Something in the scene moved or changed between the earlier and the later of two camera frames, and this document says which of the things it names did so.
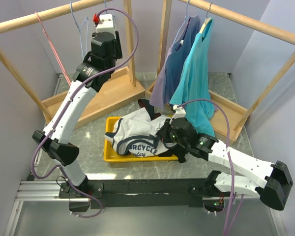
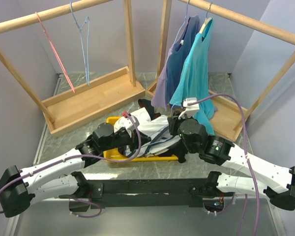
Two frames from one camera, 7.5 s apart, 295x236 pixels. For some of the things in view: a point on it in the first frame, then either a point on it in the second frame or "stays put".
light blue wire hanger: [79, 30] stays put
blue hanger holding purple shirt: [186, 17] stays put
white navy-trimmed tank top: [136, 135] stays put
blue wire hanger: [106, 13] -> [171, 112]
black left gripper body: [118, 53] -> [122, 138]
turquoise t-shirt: [195, 84] stays put
